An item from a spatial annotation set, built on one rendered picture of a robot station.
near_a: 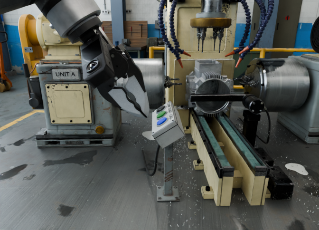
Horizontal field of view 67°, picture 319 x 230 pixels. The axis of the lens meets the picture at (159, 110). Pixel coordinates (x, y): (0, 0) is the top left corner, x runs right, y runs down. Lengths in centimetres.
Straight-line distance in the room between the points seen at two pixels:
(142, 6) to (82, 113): 542
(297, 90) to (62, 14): 96
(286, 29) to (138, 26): 338
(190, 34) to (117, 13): 488
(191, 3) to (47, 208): 108
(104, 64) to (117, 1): 579
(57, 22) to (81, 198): 54
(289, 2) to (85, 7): 611
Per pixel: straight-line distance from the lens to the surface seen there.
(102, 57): 41
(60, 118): 109
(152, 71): 102
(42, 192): 90
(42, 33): 112
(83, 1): 47
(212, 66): 112
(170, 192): 79
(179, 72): 122
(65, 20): 47
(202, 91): 125
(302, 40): 661
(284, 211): 83
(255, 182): 77
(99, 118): 106
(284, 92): 115
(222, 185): 74
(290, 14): 645
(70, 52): 111
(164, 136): 61
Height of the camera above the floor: 130
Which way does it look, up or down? 19 degrees down
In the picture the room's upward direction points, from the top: straight up
